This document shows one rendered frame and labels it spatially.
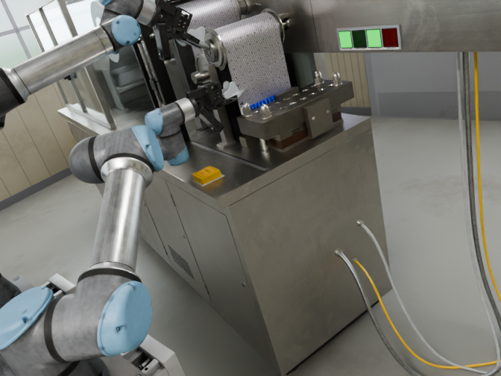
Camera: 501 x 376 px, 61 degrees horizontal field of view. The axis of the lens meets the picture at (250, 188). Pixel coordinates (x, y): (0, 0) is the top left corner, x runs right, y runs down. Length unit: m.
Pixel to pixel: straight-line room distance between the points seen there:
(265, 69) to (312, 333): 1.01
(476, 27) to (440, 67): 2.57
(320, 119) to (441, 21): 0.47
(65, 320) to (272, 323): 0.93
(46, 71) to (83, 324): 0.67
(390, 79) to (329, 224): 2.57
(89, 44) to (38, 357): 0.76
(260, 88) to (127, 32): 0.56
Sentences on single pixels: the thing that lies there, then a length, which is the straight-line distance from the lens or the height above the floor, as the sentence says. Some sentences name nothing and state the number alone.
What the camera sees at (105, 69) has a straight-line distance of 2.42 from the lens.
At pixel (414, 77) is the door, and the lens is 3.90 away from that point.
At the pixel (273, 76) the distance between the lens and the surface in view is 1.62.
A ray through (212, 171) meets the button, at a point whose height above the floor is 0.92.
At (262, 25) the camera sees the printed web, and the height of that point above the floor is 1.28.
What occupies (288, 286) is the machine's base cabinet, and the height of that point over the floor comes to 0.46.
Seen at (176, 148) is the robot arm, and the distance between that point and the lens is 1.41.
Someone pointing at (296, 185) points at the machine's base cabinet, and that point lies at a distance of 1.42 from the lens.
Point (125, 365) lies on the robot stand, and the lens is 0.98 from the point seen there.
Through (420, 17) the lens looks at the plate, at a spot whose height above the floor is 1.23.
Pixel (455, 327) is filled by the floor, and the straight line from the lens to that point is 2.00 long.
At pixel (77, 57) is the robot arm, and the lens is 1.23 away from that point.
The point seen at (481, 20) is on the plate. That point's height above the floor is 1.22.
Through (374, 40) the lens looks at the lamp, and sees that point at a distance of 1.43.
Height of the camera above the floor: 1.45
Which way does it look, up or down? 26 degrees down
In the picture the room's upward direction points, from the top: 16 degrees counter-clockwise
